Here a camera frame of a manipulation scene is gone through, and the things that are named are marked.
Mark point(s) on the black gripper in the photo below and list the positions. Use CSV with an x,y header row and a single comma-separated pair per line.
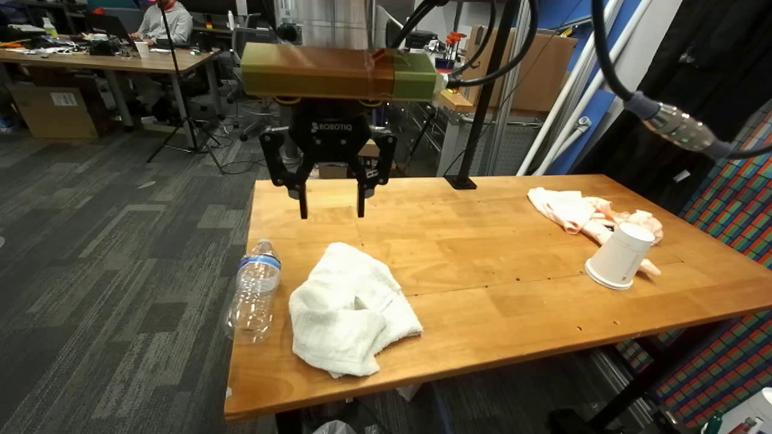
x,y
332,133

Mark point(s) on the white terry towel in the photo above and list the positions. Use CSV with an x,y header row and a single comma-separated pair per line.
x,y
347,314

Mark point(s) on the clear plastic water bottle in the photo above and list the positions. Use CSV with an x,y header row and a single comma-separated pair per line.
x,y
256,291

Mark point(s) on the black tripod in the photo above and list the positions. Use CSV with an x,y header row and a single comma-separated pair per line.
x,y
186,121

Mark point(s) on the black clamp pole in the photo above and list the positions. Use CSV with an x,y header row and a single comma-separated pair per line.
x,y
483,104

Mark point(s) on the seated person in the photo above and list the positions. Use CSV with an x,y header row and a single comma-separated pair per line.
x,y
164,23

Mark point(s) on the tall cardboard box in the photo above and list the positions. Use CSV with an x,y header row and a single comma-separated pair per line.
x,y
547,74

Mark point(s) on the pink crumpled cloth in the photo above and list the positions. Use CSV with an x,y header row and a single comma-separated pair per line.
x,y
571,209

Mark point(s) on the long wooden office desk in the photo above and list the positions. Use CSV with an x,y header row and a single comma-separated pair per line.
x,y
98,64

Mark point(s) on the white slanted pipes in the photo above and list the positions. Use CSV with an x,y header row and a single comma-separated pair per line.
x,y
579,97

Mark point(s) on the large cardboard box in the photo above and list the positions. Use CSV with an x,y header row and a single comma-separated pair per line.
x,y
56,111

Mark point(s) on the white paper cup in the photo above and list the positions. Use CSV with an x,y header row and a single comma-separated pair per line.
x,y
619,257

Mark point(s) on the black curtain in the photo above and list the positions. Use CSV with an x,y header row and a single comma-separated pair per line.
x,y
707,74

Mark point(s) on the colourful woven partition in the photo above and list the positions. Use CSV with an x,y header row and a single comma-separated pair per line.
x,y
724,363

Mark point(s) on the black table frame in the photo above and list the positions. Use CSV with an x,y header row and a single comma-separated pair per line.
x,y
643,378

